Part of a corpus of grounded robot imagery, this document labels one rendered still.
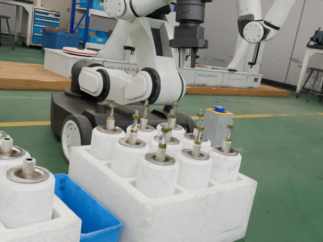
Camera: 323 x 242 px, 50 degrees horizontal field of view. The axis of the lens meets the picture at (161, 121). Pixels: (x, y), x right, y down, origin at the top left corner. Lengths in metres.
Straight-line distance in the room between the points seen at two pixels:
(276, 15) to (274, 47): 5.39
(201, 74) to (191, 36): 2.78
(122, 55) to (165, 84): 2.10
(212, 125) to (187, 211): 0.44
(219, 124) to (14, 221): 0.75
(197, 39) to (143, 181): 0.47
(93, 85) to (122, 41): 1.79
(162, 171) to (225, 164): 0.23
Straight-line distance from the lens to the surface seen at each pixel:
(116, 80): 1.52
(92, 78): 1.60
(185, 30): 1.08
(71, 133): 1.38
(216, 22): 7.70
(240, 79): 4.36
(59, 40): 5.39
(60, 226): 0.67
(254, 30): 1.36
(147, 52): 1.35
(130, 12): 1.20
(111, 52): 3.29
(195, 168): 0.87
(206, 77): 3.91
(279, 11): 1.37
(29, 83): 2.77
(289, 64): 6.56
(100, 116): 1.33
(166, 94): 1.30
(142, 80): 1.28
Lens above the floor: 0.53
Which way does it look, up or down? 13 degrees down
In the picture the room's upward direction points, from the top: 9 degrees clockwise
